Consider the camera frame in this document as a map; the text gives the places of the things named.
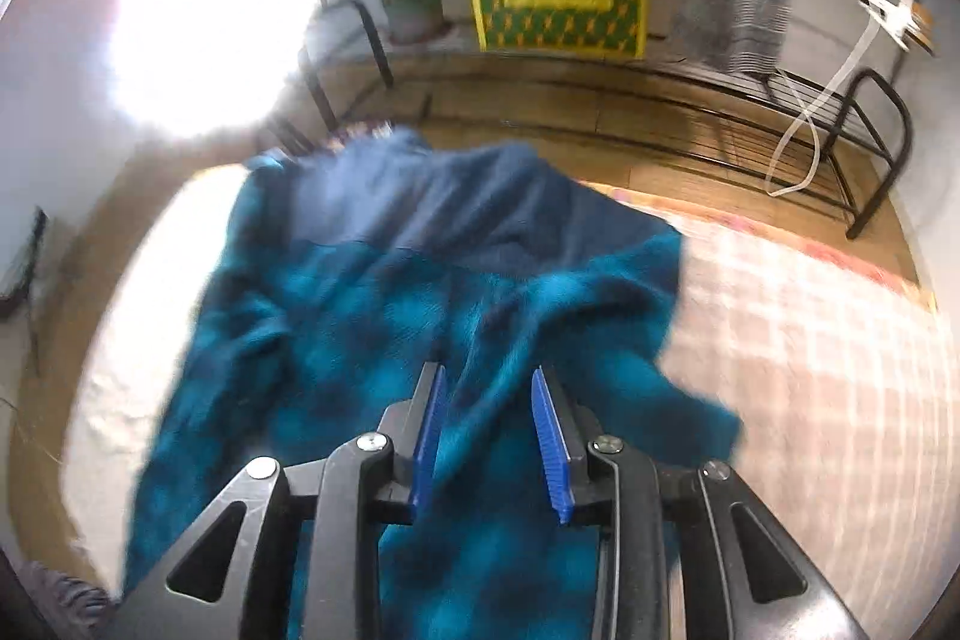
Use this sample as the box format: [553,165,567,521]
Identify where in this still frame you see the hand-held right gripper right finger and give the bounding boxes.
[531,366,871,640]

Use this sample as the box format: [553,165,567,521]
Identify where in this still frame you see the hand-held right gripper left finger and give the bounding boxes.
[120,361,451,640]

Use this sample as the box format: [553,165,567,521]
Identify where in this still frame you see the teal plaid fleece jacket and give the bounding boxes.
[124,126,743,640]

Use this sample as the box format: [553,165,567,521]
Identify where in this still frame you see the black metal clothes rack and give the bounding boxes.
[277,0,931,240]

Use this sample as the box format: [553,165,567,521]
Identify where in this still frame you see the cream checked bed blanket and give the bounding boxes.
[11,160,946,640]

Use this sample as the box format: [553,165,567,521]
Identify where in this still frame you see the zebra striped garment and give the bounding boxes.
[22,561,113,640]

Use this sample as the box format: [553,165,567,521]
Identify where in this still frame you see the small potted plant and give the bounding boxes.
[377,0,447,45]

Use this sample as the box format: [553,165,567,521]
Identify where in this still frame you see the ring light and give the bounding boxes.
[109,0,323,135]

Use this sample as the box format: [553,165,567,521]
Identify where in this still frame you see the white lamp cable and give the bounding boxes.
[765,21,878,199]

